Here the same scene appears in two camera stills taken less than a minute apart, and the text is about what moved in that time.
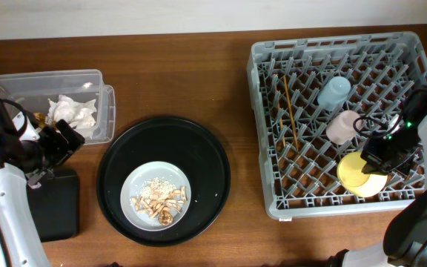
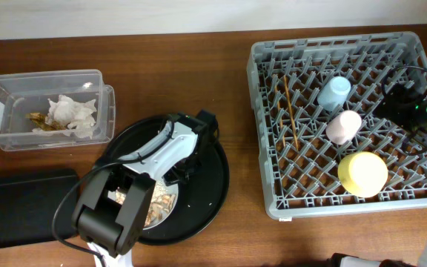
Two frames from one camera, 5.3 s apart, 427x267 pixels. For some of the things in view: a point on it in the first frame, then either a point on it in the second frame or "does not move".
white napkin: (80, 116) does not move
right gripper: (370, 151) → (396, 101)
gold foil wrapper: (41, 120) does not move
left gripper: (61, 149) → (171, 179)
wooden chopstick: (276, 90) does not move
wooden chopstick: (290, 112) does not move
